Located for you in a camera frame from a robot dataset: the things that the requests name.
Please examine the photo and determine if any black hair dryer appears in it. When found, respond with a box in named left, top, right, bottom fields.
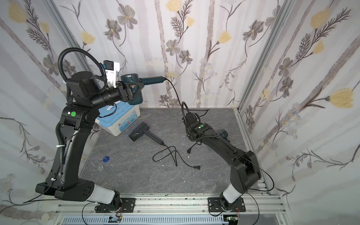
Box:
left=129, top=122, right=165, bottom=146

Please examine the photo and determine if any blue lid storage box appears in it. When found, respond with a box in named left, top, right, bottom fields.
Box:
left=95, top=101, right=141, bottom=137

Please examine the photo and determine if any dark green hair dryer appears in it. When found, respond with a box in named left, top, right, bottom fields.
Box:
left=218, top=129, right=229, bottom=141
left=121, top=74, right=166, bottom=106

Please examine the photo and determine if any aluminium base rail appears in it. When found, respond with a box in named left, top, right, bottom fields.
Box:
left=54, top=193, right=290, bottom=225

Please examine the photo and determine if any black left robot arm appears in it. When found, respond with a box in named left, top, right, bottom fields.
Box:
left=35, top=47, right=144, bottom=205

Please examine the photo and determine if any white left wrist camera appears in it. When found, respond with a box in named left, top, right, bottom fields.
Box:
left=103, top=60, right=120, bottom=88

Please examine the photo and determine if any black hair dryer cord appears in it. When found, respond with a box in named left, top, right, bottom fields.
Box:
left=165, top=78, right=210, bottom=155

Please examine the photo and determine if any small blue cap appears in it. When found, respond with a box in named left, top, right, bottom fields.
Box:
left=103, top=156, right=110, bottom=162

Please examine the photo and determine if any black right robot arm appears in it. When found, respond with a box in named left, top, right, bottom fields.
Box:
left=181, top=102, right=262, bottom=211

